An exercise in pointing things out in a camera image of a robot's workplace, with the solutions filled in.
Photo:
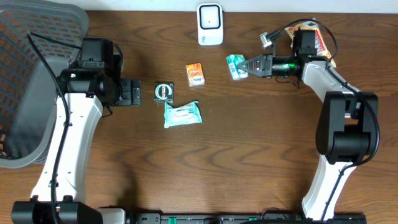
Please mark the teal Kleenex tissue pack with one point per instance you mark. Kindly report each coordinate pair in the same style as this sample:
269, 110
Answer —
233, 60

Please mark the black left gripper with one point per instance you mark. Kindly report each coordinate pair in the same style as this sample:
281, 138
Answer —
131, 92

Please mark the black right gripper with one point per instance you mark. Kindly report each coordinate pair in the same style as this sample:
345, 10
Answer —
263, 61

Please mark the orange Kleenex tissue pack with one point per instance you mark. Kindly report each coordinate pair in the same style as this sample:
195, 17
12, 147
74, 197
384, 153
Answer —
195, 74

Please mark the grey plastic mesh basket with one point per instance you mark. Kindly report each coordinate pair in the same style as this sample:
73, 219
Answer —
28, 94

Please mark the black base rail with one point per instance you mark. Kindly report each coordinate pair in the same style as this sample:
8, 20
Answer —
268, 217

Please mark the cream snack bag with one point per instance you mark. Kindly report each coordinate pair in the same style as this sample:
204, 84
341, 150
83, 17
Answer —
320, 44

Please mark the mint green wipes pack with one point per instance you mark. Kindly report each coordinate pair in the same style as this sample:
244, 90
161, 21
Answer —
183, 115

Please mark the white barcode scanner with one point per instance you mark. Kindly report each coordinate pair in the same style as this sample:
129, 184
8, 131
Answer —
210, 24

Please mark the green Zam-Buk tin box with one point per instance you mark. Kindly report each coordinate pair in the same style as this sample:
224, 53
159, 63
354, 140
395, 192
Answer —
164, 92

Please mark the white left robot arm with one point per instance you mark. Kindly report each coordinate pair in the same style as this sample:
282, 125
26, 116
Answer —
89, 85

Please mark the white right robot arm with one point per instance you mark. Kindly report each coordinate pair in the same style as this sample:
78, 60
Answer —
348, 131

